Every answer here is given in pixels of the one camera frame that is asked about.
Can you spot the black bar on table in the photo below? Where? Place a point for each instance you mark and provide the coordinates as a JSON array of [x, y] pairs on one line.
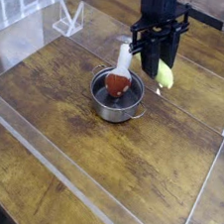
[[200, 16]]

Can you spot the small steel pot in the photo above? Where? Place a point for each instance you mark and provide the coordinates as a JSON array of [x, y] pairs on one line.
[[113, 109]]

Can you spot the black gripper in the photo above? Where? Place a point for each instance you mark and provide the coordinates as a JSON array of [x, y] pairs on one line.
[[156, 35]]

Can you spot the red white toy mushroom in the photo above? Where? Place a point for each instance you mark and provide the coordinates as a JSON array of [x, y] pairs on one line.
[[118, 80]]

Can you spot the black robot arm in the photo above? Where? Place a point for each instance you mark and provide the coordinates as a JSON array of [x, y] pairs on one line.
[[156, 35]]

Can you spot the clear acrylic bracket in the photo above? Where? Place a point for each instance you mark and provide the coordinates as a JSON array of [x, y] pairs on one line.
[[67, 25]]

